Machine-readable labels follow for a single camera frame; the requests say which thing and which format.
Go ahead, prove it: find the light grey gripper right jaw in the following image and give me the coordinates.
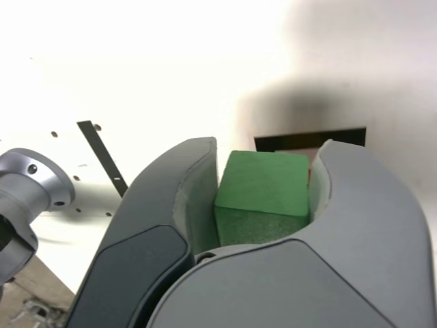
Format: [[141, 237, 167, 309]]
[[146, 138, 434, 328]]

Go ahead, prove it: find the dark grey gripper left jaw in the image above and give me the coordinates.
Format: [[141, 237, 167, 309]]
[[64, 136, 227, 328]]

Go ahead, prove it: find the green cube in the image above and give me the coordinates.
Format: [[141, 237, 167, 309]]
[[214, 150, 311, 247]]

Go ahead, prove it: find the black tape strip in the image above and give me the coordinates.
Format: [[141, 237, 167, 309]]
[[76, 120, 130, 198]]

